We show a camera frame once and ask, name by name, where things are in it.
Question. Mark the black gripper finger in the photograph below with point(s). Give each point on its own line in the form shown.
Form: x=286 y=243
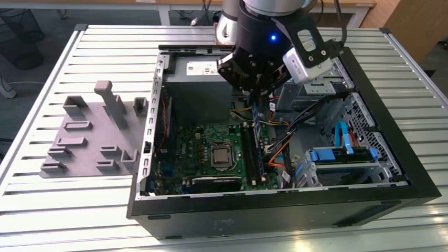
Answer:
x=276 y=76
x=237 y=71

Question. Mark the green RAM stick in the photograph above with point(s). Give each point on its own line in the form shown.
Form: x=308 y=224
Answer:
x=256 y=115

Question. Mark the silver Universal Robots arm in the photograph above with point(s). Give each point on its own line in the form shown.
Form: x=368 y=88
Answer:
x=224 y=29

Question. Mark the black RAM slot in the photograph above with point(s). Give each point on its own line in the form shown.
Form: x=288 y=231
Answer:
x=252 y=157
x=245 y=152

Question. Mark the grey metal drive cage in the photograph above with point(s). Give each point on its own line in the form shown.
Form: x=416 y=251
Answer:
x=297 y=99

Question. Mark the grey power supply unit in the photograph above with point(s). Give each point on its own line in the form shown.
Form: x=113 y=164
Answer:
x=196 y=99

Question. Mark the silver CPU in socket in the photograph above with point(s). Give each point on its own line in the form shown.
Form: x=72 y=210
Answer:
x=220 y=155

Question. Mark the hard disk in blue carrier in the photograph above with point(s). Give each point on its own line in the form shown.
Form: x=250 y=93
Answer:
x=322 y=156

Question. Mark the green motherboard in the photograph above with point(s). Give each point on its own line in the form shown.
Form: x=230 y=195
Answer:
x=190 y=157

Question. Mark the grey metal disk bay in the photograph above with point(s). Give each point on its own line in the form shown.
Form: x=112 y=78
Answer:
x=349 y=173

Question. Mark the black graphics card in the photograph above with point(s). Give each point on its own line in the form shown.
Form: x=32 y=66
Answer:
x=216 y=183

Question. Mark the wooden cabinet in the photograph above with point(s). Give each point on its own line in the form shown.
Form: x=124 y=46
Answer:
x=412 y=21

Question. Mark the grey parts rack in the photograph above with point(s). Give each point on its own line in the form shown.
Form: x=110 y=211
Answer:
x=94 y=131

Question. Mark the black open PC case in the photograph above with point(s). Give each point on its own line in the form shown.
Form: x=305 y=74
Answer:
x=280 y=210

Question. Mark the black waste basket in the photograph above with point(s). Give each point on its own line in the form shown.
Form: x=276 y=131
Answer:
x=20 y=39

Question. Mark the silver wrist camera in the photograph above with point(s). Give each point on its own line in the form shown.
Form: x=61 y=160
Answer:
x=304 y=71

